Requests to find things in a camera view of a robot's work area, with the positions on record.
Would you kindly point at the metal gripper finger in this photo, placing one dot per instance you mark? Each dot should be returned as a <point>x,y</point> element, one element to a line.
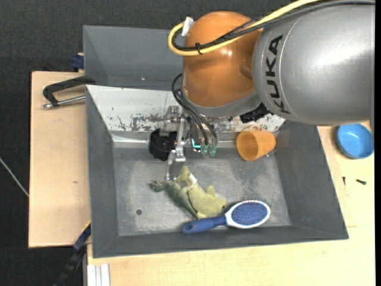
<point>180,155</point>

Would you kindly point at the black round object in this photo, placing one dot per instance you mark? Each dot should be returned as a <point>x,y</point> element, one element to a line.
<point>159,147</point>

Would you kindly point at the green plush frog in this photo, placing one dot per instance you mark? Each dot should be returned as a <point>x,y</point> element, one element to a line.
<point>196,198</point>

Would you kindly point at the orange cup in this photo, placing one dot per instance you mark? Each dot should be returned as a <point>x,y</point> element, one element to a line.
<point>257,146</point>

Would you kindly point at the grey metal bin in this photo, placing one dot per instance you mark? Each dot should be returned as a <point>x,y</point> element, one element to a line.
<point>253,189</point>

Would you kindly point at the blue and white brush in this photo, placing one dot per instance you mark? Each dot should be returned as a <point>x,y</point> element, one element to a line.
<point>248,214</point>

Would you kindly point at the pale wood board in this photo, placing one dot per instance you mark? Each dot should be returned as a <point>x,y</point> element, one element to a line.
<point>56,159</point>

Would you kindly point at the blue bowl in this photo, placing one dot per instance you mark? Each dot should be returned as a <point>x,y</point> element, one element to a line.
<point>355,140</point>

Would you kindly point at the small black screw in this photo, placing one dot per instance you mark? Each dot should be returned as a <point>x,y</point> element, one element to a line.
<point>361,182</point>

